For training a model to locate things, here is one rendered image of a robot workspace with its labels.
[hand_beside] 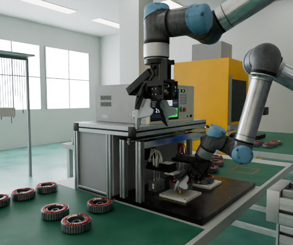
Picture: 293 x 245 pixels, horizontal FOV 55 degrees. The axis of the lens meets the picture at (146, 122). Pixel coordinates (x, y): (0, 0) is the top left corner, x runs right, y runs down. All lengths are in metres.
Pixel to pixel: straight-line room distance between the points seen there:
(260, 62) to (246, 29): 5.90
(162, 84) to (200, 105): 4.46
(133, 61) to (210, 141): 4.40
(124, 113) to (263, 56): 0.72
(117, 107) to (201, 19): 0.86
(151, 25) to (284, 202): 0.60
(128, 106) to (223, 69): 3.74
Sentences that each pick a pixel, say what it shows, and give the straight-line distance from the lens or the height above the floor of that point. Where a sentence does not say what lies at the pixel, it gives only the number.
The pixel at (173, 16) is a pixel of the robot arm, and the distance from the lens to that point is 0.80.
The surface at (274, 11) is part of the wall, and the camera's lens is 6.96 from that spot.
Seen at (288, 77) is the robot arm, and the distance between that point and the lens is 1.32.
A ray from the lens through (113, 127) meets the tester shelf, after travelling 1.34.
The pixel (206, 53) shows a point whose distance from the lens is 5.53.
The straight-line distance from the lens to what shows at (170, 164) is 1.40.
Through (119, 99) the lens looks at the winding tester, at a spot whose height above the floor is 1.24.
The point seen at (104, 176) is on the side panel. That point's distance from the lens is 1.45.
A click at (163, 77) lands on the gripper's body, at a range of 0.80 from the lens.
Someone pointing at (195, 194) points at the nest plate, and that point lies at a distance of 1.42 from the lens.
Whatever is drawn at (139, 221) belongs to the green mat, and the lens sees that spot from 1.20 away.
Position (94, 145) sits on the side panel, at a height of 1.01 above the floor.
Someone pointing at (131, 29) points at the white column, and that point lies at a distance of 5.67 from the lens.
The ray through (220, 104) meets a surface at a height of 1.16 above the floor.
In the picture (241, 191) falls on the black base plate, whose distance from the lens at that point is 1.56.
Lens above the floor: 1.23
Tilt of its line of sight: 4 degrees down
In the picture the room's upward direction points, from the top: straight up
